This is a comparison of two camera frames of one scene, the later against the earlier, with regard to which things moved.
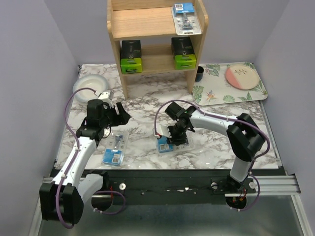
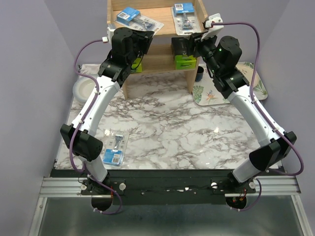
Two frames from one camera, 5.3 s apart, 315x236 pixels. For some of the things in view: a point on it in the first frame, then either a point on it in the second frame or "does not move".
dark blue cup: [199, 74] does not move
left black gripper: [123, 118] -> [143, 39]
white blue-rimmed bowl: [96, 82] does not move
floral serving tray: [214, 89] does not move
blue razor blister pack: [115, 149] does not move
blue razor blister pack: [185, 18] does not move
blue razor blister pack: [163, 146] -> [131, 17]
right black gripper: [175, 140] -> [195, 41]
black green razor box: [184, 54] does not move
